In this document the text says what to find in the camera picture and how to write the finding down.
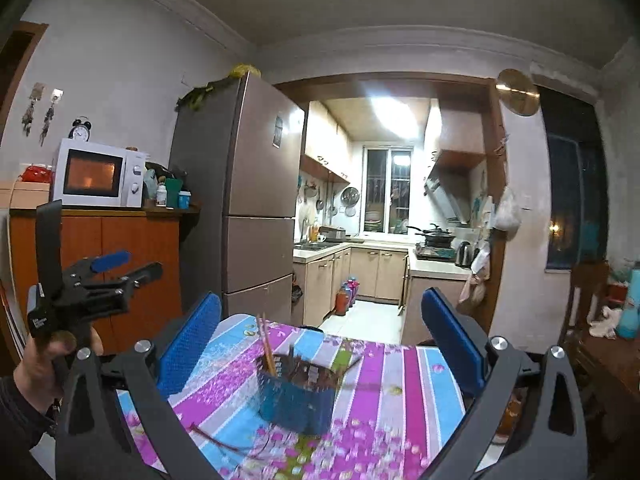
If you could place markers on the wooden chopstick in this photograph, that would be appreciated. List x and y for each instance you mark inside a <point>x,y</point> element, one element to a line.
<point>265,345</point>
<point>273,360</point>

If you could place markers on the dark wooden dining table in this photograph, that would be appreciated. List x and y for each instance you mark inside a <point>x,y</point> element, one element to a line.
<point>615,375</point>

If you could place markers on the white microwave oven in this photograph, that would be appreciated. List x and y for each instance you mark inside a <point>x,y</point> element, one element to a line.
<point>90,175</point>

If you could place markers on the range hood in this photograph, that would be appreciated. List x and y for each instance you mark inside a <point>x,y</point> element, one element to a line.
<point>450,195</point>

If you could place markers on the hanging dream catcher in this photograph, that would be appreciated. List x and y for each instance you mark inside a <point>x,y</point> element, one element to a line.
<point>49,117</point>
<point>30,112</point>

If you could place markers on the beige kitchen wall cabinets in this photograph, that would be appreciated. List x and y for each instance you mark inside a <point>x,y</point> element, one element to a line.
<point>320,140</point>

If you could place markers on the person's left forearm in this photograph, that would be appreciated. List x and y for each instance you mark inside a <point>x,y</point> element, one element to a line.
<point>20,435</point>

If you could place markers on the wooden chair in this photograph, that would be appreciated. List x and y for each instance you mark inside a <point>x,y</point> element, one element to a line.
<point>580,290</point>

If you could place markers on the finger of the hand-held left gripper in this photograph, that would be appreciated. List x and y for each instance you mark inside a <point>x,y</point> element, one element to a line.
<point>112,260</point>
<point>145,272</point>

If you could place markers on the teal lidded jar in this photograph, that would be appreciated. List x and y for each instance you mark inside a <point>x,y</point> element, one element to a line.
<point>185,201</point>

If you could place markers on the yellow green bundle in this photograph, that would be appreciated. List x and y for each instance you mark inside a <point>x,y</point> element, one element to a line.
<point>200,95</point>

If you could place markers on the beige box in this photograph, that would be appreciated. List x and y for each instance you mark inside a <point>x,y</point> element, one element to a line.
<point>30,195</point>

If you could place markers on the beige kitchen base cabinets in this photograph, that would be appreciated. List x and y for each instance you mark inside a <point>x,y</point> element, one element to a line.
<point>370,270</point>

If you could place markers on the gold round wall plate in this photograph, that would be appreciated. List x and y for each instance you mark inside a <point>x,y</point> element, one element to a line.
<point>517,91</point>

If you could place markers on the silver refrigerator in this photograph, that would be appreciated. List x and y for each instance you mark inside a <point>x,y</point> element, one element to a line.
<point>250,185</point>

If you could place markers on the person's left hand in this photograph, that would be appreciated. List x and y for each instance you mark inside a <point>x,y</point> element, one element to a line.
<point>35,380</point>

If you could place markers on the brown room door frame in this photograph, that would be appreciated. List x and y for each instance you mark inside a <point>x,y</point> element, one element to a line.
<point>35,30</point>

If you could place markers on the kitchen window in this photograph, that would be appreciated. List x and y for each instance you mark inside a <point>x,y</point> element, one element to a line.
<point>380,180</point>

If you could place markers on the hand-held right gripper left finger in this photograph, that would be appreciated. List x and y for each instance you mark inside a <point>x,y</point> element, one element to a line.
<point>192,345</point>

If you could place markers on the steel cooking pot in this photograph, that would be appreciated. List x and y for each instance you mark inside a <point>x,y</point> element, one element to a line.
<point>334,235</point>

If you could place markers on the white medicine bottle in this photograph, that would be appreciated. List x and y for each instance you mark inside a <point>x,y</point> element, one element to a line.
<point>161,196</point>

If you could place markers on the floral striped tablecloth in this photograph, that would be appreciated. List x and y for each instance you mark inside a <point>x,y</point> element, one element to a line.
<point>390,410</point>

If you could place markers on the black alarm clock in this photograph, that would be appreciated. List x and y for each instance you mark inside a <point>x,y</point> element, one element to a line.
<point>80,131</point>

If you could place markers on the red pot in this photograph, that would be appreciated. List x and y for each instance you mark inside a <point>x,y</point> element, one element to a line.
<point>36,174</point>

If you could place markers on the blue thermos bottle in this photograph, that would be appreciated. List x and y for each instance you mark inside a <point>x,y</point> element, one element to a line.
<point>630,310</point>

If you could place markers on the white cloth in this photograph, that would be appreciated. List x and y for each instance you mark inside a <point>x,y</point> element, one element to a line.
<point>605,322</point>

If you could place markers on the wooden kitchen doorway frame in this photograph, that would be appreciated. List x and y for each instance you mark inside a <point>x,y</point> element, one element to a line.
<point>390,80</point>

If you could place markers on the black wok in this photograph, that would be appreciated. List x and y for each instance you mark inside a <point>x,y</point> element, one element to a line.
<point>437,236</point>

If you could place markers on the gas stove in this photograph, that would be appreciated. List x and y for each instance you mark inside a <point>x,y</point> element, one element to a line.
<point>435,252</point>

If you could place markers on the hanging cloth bag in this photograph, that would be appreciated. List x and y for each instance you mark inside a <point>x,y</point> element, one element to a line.
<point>475,285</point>

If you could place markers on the red thermos flask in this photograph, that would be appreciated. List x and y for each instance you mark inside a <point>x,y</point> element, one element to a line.
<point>341,300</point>
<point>353,291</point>

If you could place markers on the orange wooden cabinet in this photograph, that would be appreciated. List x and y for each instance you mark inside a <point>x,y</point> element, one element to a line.
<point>140,245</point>

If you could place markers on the dark room window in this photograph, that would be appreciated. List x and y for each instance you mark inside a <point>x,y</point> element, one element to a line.
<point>575,185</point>

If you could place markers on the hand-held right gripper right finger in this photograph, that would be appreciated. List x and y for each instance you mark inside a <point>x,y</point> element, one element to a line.
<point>450,340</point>

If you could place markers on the hanging metal colander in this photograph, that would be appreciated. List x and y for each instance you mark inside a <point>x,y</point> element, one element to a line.
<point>351,197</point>

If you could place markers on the white hanging plastic bag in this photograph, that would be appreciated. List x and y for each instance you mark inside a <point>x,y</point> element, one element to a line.
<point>507,212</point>

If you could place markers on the blue perforated utensil holder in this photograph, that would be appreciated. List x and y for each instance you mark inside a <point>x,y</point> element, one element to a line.
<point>295,400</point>

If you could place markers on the steel electric kettle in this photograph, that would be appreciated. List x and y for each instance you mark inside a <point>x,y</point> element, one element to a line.
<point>464,255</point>

